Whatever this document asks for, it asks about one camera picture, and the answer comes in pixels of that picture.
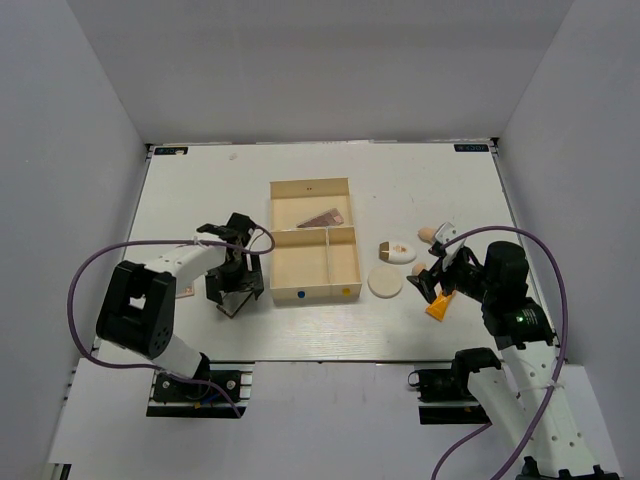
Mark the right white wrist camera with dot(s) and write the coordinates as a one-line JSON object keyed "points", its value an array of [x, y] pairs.
{"points": [[444, 244]]}

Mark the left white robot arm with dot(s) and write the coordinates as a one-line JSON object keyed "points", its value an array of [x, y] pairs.
{"points": [[138, 310]]}

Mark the gold rectangular makeup case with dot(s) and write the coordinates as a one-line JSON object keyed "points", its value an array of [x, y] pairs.
{"points": [[233, 302]]}

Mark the left table logo sticker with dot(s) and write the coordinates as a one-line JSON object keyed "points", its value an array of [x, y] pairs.
{"points": [[170, 151]]}

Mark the round cream powder puff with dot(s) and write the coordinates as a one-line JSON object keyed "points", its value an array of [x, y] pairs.
{"points": [[385, 281]]}

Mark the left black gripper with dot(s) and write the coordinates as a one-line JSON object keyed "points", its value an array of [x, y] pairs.
{"points": [[250, 280]]}

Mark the cream wooden organizer box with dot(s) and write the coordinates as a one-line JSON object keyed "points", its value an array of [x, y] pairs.
{"points": [[313, 265]]}

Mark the brown eyeshadow palette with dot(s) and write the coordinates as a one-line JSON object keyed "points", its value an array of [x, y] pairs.
{"points": [[328, 218]]}

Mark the orange sunscreen tube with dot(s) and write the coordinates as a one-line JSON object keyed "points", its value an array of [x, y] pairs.
{"points": [[438, 309]]}

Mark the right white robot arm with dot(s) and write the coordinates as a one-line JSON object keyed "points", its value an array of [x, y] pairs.
{"points": [[518, 383]]}

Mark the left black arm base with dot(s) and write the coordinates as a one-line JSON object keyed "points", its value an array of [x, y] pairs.
{"points": [[223, 394]]}

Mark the table logo sticker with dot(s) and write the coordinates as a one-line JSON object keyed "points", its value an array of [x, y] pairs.
{"points": [[170, 151], [471, 147]]}

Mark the beige makeup sponge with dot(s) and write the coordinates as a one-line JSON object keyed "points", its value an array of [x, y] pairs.
{"points": [[417, 269], [427, 234]]}

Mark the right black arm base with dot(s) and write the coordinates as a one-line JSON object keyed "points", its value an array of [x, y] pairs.
{"points": [[443, 394]]}

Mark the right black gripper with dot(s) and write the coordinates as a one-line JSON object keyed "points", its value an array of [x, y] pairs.
{"points": [[427, 279]]}

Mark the right table logo sticker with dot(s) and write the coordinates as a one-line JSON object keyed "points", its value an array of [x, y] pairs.
{"points": [[471, 147]]}

